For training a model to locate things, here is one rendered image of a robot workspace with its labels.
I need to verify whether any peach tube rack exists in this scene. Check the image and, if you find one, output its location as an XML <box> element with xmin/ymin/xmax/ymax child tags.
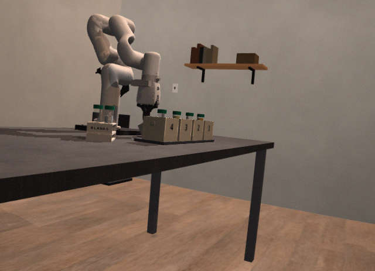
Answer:
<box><xmin>86</xmin><ymin>121</ymin><xmax>117</xmax><ymax>142</ymax></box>

